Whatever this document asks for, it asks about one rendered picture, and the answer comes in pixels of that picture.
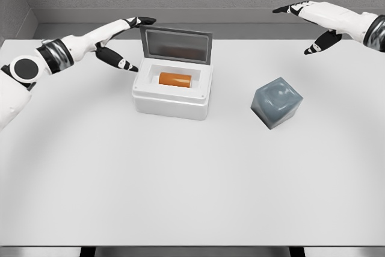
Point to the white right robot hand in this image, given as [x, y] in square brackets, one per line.
[323, 13]

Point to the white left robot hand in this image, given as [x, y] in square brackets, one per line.
[102, 35]

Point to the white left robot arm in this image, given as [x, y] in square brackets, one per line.
[45, 58]

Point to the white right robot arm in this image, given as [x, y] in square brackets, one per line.
[374, 31]

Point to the grey hinged box lid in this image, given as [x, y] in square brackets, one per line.
[177, 41]

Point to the orange cylinder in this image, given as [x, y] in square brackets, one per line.
[175, 80]

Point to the white open box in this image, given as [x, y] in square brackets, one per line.
[173, 91]

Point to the grey-blue cube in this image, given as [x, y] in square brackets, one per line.
[276, 103]

